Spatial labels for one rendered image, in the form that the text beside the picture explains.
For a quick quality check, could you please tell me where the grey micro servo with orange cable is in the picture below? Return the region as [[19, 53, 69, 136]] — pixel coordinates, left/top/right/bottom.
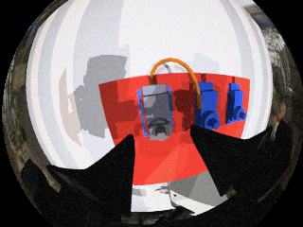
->
[[141, 58, 202, 141]]

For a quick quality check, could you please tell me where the red flat deck plate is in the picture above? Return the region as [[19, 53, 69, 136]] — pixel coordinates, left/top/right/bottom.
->
[[98, 72, 250, 185]]

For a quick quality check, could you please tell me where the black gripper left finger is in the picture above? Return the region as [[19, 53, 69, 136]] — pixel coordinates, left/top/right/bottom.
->
[[46, 133, 135, 218]]

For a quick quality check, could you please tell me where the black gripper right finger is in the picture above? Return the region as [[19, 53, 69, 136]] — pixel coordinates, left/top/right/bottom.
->
[[189, 125, 273, 197]]

